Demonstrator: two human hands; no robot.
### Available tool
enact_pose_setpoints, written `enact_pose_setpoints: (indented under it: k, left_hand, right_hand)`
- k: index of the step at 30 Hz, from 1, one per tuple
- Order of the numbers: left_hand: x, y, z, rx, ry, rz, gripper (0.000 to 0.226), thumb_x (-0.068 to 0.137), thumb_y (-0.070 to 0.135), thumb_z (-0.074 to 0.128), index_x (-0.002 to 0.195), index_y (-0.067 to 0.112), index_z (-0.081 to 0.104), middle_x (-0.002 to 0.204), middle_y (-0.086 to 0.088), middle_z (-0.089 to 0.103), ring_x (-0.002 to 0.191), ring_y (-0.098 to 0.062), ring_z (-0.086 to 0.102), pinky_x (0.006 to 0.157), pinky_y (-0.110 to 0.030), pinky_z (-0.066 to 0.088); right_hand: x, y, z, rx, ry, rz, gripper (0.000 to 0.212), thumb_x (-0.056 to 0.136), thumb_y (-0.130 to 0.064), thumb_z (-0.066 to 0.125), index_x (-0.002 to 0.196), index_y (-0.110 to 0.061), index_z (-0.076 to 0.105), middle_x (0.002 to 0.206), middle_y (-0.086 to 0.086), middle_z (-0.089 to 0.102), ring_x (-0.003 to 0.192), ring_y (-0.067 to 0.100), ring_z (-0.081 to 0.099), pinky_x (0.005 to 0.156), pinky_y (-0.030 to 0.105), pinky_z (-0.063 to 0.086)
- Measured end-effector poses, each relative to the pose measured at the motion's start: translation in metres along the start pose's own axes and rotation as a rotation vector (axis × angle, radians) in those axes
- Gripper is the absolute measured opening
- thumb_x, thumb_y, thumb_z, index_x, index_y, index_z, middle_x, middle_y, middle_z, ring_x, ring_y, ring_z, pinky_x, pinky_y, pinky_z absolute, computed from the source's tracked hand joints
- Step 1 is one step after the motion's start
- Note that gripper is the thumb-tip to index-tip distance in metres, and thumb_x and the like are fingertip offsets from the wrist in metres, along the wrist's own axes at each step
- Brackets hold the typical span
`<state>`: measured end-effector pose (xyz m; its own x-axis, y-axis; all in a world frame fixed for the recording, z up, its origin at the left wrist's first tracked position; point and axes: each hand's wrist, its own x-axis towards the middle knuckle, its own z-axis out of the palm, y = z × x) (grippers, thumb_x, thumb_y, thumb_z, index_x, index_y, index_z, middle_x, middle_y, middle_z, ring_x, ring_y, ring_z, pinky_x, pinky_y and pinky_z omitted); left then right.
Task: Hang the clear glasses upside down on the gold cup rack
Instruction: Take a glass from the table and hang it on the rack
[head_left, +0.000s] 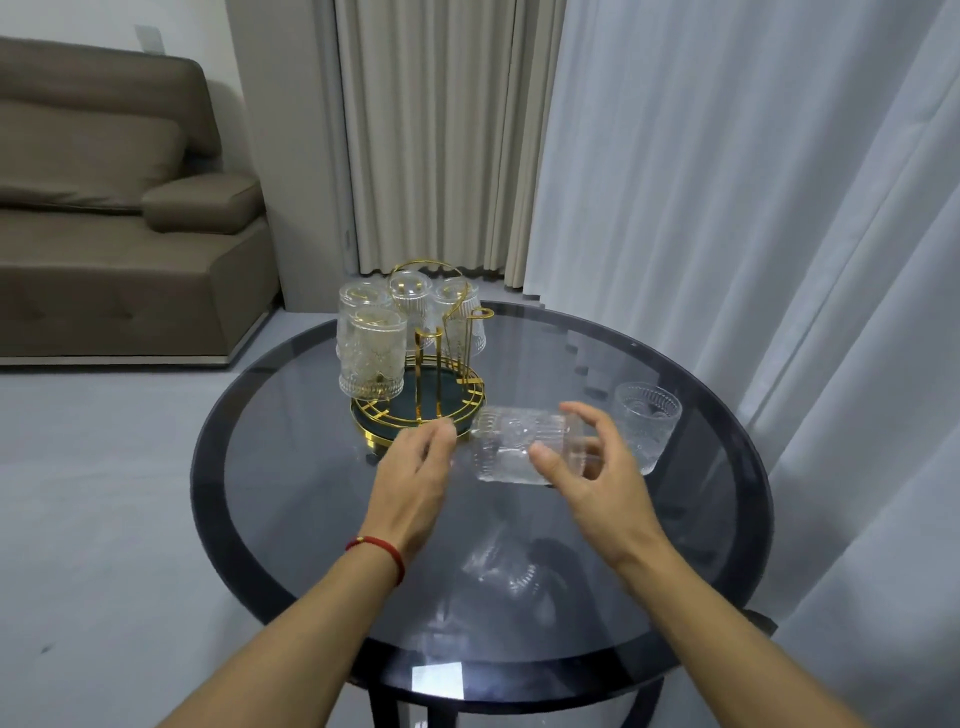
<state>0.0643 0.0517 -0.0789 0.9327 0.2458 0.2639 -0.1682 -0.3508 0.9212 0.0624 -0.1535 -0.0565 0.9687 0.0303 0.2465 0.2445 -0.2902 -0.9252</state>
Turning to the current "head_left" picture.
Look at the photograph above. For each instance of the white sheer curtain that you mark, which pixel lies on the white sheer curtain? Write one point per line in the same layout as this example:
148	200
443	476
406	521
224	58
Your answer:
750	187

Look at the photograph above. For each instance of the person's left forearm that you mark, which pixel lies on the person's left forearm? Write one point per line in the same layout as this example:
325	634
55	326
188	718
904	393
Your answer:
300	652

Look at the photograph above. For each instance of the person's left hand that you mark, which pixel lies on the person's left hand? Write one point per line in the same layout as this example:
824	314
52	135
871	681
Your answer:
405	495

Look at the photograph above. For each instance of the beige curtain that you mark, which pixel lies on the beige curtain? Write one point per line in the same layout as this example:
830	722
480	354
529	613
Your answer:
435	135

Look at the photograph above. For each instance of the person's right hand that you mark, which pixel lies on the person's right hand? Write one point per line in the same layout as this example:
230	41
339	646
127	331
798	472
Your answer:
607	502

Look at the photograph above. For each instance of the brown sofa cushion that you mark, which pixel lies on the brown sofa cushion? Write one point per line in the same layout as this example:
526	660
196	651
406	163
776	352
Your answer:
75	154

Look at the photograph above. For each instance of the clear ribbed glass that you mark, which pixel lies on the clear ribbed glass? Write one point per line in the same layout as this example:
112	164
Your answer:
360	296
373	352
461	315
645	427
411	296
510	450

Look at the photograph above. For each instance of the brown sofa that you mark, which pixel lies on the brown sofa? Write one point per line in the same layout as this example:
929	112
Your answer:
112	300

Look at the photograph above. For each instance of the person's right forearm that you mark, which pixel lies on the person's right forearm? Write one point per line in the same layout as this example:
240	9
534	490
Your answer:
712	645

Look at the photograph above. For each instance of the white wall switch plate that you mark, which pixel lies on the white wall switch plate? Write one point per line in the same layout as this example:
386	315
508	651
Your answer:
150	39

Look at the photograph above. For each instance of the round dark glass table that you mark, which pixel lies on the round dark glass table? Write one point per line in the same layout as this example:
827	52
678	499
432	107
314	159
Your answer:
300	465

